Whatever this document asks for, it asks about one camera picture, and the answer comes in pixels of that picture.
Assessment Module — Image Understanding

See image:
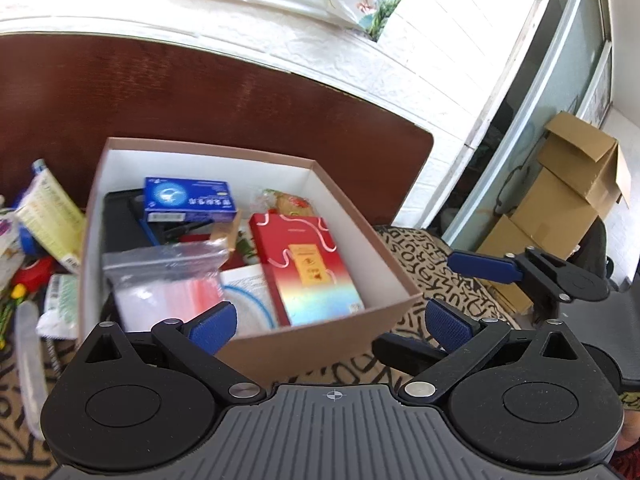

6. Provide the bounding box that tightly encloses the red rainbow gift box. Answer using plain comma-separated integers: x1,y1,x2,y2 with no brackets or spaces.
247,211,367,329

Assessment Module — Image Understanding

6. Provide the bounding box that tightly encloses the letter patterned cloth desktop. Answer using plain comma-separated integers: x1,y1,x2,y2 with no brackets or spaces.
0,224,640,480

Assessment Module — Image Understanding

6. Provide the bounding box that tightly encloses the white card with blue ring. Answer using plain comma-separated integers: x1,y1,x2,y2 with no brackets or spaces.
219,264,279,334

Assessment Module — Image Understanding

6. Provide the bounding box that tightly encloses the black case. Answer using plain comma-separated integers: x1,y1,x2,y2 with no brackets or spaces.
101,188,162,262

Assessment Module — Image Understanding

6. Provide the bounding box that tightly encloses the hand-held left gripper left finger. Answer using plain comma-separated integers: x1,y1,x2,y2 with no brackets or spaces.
80,301,267,406

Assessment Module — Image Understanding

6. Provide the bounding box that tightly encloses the clear snack packet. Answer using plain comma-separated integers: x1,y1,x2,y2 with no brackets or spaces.
261,188,317,219

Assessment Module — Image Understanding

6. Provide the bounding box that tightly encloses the closed brown cardboard box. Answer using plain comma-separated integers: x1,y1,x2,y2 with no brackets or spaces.
502,166,600,262
474,214,577,314

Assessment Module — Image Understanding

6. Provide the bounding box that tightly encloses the open brown cardboard box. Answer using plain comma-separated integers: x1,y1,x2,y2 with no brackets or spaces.
536,110,633,220

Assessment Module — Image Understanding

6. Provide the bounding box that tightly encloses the blue medicine box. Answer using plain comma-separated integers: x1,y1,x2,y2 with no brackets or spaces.
141,176,239,227

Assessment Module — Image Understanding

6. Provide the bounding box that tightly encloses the dark wooden headboard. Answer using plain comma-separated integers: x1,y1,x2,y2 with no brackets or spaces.
0,32,434,228

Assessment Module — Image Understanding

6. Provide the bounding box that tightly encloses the brown cardboard storage box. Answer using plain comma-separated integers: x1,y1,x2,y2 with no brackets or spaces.
77,136,425,386

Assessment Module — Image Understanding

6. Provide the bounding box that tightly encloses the yellow green medicine box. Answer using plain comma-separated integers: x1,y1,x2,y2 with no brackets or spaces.
14,169,87,274

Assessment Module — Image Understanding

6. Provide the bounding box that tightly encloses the floral cloth pouch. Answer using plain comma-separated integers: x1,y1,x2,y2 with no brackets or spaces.
0,206,27,302

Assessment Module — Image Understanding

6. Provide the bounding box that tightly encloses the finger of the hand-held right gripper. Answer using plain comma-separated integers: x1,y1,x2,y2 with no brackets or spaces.
371,334,451,377
446,246,567,285

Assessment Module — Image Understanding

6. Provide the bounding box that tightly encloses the clear plastic tube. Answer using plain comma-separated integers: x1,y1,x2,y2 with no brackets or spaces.
14,299,49,442

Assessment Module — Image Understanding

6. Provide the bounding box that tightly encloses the green patterned packet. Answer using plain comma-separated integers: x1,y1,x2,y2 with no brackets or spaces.
36,273,82,339

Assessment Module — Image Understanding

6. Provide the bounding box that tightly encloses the clear zip bag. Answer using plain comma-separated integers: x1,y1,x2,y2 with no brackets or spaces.
101,239,229,335

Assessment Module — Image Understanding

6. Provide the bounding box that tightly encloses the red plastic toy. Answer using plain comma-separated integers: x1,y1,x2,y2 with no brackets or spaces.
11,254,54,292

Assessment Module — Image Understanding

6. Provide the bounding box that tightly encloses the sliding glass door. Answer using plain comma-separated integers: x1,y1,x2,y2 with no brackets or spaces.
440,0,617,247

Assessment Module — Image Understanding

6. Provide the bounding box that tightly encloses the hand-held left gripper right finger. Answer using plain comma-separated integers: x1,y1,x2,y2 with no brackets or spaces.
399,298,582,406

